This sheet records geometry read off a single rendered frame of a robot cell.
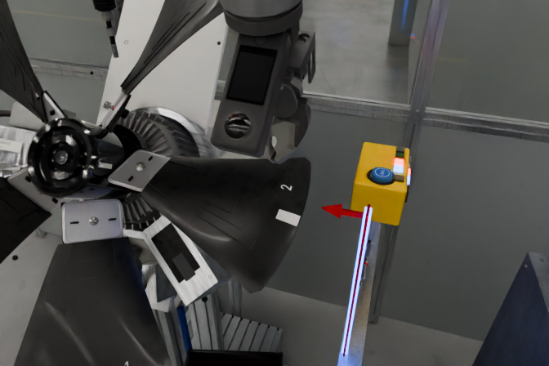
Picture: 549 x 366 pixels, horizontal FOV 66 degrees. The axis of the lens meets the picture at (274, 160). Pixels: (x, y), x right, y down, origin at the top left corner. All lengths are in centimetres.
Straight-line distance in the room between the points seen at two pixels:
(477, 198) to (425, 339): 73
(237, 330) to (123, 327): 111
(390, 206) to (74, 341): 58
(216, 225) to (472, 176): 97
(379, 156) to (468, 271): 85
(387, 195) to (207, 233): 39
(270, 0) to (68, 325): 55
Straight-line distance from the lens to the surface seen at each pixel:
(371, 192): 83
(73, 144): 68
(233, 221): 59
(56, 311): 72
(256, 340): 176
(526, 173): 142
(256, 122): 36
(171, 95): 94
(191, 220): 60
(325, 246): 166
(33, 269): 237
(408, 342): 193
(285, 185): 63
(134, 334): 74
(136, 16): 104
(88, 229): 72
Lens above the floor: 157
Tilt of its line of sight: 34 degrees down
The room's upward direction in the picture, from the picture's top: straight up
